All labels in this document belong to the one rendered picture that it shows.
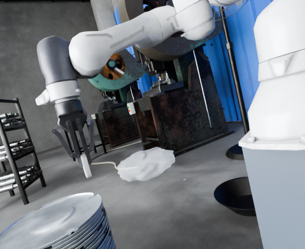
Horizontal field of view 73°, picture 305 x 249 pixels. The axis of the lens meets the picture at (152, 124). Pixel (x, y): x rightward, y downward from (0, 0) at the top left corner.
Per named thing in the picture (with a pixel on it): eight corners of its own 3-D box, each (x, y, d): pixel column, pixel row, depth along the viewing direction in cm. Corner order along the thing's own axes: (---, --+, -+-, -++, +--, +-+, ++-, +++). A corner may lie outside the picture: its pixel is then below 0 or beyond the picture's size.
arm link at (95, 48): (138, 21, 75) (61, 59, 66) (159, -10, 58) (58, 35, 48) (154, 48, 78) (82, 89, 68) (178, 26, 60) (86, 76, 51)
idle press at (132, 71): (109, 150, 322) (78, 39, 304) (94, 147, 408) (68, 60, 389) (183, 124, 398) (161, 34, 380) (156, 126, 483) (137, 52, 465)
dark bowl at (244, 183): (260, 236, 75) (256, 218, 74) (204, 208, 101) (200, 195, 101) (303, 200, 88) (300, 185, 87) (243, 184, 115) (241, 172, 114)
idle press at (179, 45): (168, 168, 172) (112, -50, 154) (129, 154, 261) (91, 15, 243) (279, 120, 236) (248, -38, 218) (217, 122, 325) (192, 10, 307)
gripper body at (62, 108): (51, 103, 56) (61, 135, 57) (83, 97, 60) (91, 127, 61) (52, 105, 63) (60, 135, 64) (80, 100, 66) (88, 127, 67)
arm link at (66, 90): (78, 77, 59) (84, 96, 59) (74, 86, 70) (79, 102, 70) (29, 86, 53) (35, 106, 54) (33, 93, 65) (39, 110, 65)
